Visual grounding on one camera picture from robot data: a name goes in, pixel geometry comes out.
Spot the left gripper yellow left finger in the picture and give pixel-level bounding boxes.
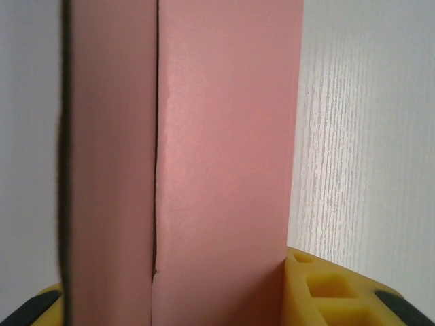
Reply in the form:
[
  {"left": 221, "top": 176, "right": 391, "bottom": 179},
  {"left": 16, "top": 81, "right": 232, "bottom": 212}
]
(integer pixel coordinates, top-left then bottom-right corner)
[{"left": 0, "top": 280, "right": 66, "bottom": 326}]

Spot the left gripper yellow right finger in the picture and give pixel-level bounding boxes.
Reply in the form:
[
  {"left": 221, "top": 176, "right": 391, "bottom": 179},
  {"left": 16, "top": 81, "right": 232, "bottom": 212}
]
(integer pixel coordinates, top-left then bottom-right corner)
[{"left": 281, "top": 247, "right": 435, "bottom": 326}]

